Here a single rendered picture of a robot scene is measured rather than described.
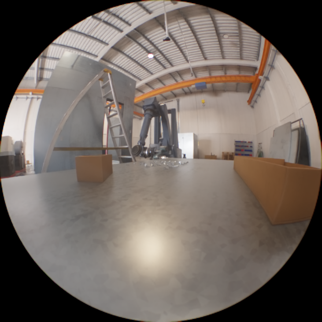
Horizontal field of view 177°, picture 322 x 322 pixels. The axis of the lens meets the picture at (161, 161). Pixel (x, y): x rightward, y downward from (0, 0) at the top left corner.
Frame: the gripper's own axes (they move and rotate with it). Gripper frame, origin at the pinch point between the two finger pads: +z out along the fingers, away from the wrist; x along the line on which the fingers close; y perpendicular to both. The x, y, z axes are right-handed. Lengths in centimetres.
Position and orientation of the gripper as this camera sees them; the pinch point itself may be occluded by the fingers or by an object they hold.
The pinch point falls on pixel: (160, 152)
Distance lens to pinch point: 135.2
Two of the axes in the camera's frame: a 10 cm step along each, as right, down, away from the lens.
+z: 8.8, 0.5, -4.8
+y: 3.8, -6.7, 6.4
